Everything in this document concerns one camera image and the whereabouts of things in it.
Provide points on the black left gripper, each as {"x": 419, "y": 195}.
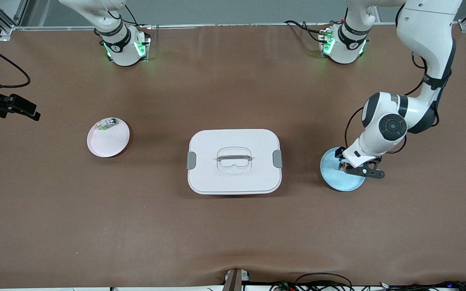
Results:
{"x": 339, "y": 154}

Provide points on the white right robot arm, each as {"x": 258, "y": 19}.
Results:
{"x": 121, "y": 52}

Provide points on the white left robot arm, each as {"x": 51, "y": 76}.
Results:
{"x": 427, "y": 32}

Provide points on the blue round plate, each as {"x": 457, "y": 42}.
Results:
{"x": 334, "y": 180}

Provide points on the grey box latch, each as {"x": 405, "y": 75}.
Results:
{"x": 278, "y": 159}
{"x": 191, "y": 160}

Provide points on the pink round plate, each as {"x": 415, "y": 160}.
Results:
{"x": 107, "y": 143}

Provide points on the white lidded storage box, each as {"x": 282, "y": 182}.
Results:
{"x": 233, "y": 178}

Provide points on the brown table mat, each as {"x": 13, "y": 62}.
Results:
{"x": 233, "y": 234}

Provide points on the small circuit board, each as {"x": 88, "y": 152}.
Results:
{"x": 286, "y": 287}

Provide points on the green push button switch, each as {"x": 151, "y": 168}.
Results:
{"x": 107, "y": 124}

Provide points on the aluminium camera post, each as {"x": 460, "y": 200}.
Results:
{"x": 235, "y": 281}

